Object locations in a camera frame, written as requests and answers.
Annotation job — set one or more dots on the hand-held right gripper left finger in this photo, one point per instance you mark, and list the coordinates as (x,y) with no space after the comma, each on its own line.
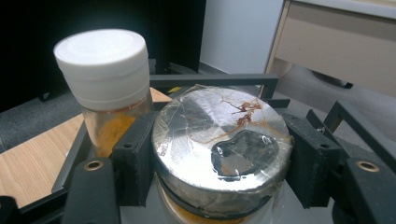
(134,168)

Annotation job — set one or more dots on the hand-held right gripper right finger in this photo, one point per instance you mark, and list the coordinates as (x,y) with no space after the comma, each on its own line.
(314,168)

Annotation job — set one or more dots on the metal-lidded jar of yellow powder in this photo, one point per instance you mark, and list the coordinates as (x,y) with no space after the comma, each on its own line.
(193,140)

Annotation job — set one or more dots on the white-lidded glass spice jar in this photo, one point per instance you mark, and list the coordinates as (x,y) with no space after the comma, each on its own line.
(102,68)

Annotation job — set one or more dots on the dark metal spice rack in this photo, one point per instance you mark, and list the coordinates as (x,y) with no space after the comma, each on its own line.
(218,80)

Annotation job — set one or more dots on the dark furniture foot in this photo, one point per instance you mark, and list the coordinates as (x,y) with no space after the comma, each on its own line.
(331,80)

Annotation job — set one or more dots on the beige cabinet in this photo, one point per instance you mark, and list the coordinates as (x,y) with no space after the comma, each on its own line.
(336,46)

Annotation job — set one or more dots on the black cabinet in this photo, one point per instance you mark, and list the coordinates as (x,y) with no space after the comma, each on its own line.
(93,15)

